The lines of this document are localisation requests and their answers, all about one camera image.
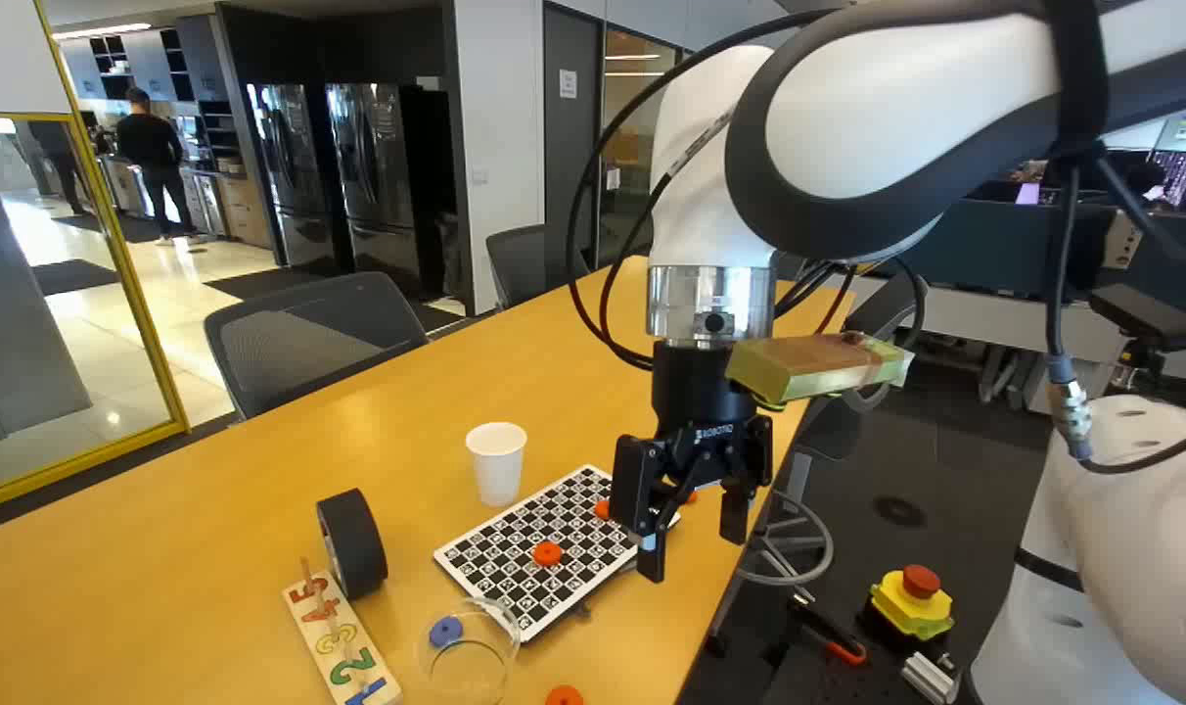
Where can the gray mesh office chair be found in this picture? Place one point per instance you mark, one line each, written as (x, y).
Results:
(310, 336)
(518, 259)

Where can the black padded bench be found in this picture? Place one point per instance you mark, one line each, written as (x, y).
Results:
(1146, 317)

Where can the small silver metal box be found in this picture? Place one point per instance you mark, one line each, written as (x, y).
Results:
(928, 674)

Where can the person in dark clothes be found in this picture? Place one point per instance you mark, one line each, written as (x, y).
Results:
(153, 150)

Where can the teal office divider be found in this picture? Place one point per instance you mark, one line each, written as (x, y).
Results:
(1009, 247)

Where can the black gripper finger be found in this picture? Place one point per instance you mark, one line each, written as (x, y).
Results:
(642, 492)
(749, 457)

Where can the black tape roll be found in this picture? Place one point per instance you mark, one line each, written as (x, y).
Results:
(346, 546)

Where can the yellow framed glass partition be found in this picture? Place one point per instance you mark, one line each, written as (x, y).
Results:
(45, 326)

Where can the wooden number puzzle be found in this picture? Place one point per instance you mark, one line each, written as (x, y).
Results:
(338, 648)

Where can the yellow red emergency stop button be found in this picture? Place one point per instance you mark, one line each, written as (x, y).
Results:
(915, 610)

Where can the blue disc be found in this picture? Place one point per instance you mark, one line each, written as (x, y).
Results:
(445, 632)

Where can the clear plastic cup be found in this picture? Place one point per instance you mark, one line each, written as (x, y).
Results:
(479, 671)

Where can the white wall notice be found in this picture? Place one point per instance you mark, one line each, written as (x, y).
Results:
(568, 85)

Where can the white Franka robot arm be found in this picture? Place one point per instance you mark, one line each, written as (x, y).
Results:
(877, 103)

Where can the white paper cup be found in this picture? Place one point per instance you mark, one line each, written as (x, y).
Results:
(498, 473)

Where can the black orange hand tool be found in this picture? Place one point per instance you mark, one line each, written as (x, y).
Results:
(832, 641)

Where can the yellow-green wrist camera board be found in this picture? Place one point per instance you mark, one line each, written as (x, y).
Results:
(811, 366)

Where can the glass door refrigerator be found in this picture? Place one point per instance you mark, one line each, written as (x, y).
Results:
(289, 168)
(374, 179)

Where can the black white checkered marker board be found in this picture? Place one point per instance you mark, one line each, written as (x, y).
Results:
(516, 573)

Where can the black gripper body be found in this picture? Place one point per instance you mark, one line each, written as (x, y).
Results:
(704, 393)

